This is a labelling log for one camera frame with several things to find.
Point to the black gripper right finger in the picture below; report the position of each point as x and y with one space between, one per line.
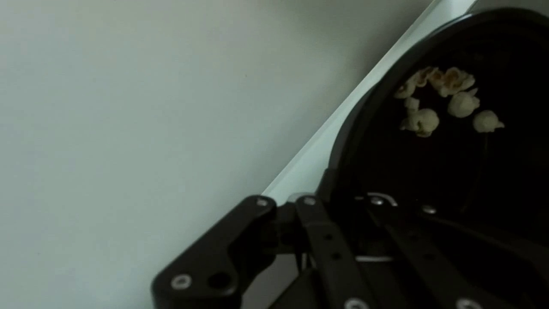
457 268

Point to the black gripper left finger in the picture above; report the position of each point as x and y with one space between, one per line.
212 268

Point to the black bowl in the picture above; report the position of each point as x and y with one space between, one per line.
447 165

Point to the popcorn piece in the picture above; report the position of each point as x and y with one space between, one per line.
488 121
421 121
406 90
425 76
464 105
455 81

